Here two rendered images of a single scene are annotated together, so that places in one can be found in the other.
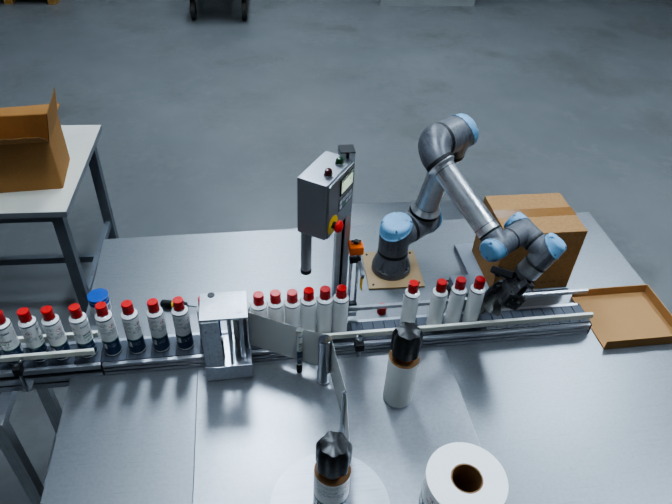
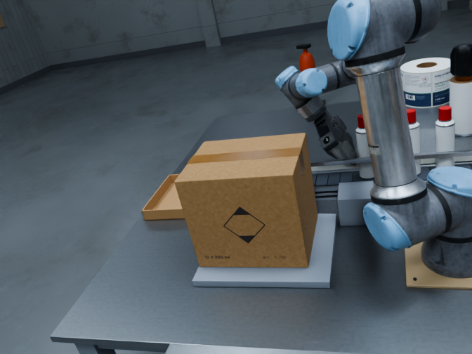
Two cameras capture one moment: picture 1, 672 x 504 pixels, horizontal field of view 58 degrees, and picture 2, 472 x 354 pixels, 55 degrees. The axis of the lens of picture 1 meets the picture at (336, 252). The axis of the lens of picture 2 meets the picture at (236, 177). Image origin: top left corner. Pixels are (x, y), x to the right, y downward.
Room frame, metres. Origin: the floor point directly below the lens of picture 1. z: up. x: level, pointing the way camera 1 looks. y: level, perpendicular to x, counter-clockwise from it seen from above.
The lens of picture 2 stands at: (2.73, -0.20, 1.59)
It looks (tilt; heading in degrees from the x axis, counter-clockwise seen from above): 26 degrees down; 210
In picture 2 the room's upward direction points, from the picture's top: 13 degrees counter-clockwise
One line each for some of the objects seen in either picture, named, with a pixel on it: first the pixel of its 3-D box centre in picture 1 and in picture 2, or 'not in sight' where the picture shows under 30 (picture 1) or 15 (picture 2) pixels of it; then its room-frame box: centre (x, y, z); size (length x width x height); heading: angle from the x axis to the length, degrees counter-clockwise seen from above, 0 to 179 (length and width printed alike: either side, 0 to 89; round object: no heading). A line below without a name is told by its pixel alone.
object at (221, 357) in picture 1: (226, 335); not in sight; (1.22, 0.32, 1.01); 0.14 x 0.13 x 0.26; 100
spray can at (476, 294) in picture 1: (474, 301); (365, 147); (1.46, -0.47, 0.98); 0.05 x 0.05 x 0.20
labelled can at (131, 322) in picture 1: (132, 326); not in sight; (1.26, 0.62, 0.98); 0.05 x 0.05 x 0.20
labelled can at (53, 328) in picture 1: (55, 332); not in sight; (1.22, 0.84, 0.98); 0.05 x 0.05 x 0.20
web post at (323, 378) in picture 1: (324, 360); not in sight; (1.18, 0.02, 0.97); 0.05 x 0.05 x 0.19
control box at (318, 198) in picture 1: (326, 195); not in sight; (1.45, 0.04, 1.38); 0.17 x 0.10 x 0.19; 155
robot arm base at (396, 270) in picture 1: (391, 258); (455, 240); (1.77, -0.22, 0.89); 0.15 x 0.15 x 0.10
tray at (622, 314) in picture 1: (626, 315); (194, 194); (1.56, -1.07, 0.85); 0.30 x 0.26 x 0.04; 100
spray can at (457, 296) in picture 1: (456, 301); not in sight; (1.45, -0.41, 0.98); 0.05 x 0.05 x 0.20
